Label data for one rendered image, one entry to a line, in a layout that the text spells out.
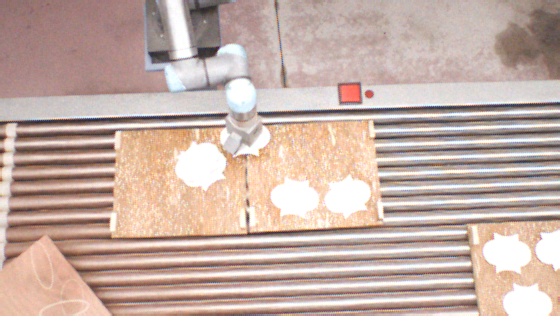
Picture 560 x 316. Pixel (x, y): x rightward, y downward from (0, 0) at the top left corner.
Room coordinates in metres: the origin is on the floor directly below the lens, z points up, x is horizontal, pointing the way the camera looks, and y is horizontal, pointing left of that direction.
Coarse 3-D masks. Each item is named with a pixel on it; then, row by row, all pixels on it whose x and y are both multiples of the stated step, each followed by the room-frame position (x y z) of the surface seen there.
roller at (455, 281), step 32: (128, 288) 0.30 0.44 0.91; (160, 288) 0.30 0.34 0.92; (192, 288) 0.31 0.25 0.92; (224, 288) 0.31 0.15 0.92; (256, 288) 0.32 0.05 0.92; (288, 288) 0.32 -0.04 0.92; (320, 288) 0.32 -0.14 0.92; (352, 288) 0.33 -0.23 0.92; (384, 288) 0.33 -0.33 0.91; (416, 288) 0.34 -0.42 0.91; (448, 288) 0.34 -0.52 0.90
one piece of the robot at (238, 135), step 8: (256, 120) 0.73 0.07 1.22; (232, 128) 0.72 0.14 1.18; (240, 128) 0.70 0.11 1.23; (248, 128) 0.70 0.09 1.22; (256, 128) 0.72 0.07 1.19; (232, 136) 0.71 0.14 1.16; (240, 136) 0.71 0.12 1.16; (248, 136) 0.69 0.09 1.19; (256, 136) 0.72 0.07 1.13; (224, 144) 0.69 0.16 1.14; (232, 144) 0.69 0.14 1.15; (240, 144) 0.69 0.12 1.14; (248, 144) 0.69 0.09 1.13; (232, 152) 0.66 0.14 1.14
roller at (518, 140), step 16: (384, 144) 0.80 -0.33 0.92; (400, 144) 0.80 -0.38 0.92; (416, 144) 0.80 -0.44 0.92; (432, 144) 0.80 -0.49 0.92; (448, 144) 0.81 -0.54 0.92; (464, 144) 0.81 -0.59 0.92; (480, 144) 0.81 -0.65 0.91; (496, 144) 0.82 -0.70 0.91; (512, 144) 0.82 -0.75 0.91; (528, 144) 0.82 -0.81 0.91; (544, 144) 0.83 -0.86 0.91; (0, 160) 0.69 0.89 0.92; (16, 160) 0.69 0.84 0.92; (32, 160) 0.69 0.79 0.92; (48, 160) 0.69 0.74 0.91; (64, 160) 0.70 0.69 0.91; (80, 160) 0.70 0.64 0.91; (96, 160) 0.70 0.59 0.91; (112, 160) 0.71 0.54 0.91
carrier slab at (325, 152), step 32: (288, 128) 0.83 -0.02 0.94; (320, 128) 0.84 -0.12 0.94; (352, 128) 0.84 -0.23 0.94; (256, 160) 0.72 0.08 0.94; (288, 160) 0.72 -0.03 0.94; (320, 160) 0.73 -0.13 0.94; (352, 160) 0.73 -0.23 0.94; (256, 192) 0.61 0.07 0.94; (320, 192) 0.62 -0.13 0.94; (256, 224) 0.51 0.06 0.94; (288, 224) 0.51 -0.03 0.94; (320, 224) 0.52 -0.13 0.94; (352, 224) 0.52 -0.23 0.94
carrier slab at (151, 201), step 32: (224, 128) 0.82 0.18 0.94; (128, 160) 0.70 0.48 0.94; (160, 160) 0.70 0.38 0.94; (128, 192) 0.59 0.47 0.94; (160, 192) 0.60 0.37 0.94; (192, 192) 0.60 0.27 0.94; (224, 192) 0.61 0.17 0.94; (128, 224) 0.49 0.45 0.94; (160, 224) 0.50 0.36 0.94; (192, 224) 0.50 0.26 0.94; (224, 224) 0.50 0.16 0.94
